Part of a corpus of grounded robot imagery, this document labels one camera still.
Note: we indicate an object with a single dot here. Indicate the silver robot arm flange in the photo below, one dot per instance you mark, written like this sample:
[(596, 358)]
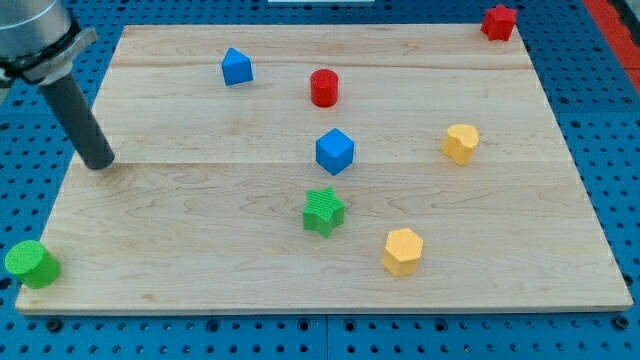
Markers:
[(39, 41)]

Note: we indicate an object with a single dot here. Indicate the wooden board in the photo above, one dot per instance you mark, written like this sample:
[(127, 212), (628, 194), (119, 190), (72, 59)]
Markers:
[(201, 211)]

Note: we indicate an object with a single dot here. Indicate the green star block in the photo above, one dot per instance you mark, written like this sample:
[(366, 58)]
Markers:
[(323, 211)]

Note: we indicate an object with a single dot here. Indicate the blue cube block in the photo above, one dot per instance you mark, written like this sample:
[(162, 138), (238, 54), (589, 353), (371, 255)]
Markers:
[(335, 151)]

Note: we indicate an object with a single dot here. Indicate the red cylinder block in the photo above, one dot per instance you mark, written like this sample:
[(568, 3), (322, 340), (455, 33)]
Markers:
[(324, 87)]

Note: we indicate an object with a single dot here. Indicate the yellow hexagon block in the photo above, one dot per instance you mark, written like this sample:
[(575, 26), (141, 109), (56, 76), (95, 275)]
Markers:
[(402, 252)]

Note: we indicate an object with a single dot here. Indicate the blue pentagon block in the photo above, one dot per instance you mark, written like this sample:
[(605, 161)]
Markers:
[(236, 67)]

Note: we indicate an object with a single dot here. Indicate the yellow heart block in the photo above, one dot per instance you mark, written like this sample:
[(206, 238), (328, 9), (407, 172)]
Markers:
[(460, 143)]

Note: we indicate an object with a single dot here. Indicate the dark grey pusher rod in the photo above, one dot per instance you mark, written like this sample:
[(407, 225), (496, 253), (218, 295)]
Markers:
[(69, 105)]

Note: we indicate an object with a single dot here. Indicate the red star block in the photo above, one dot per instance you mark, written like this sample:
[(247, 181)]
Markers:
[(499, 22)]

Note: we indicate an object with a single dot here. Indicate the green cylinder block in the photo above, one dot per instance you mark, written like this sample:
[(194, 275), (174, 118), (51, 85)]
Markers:
[(32, 264)]

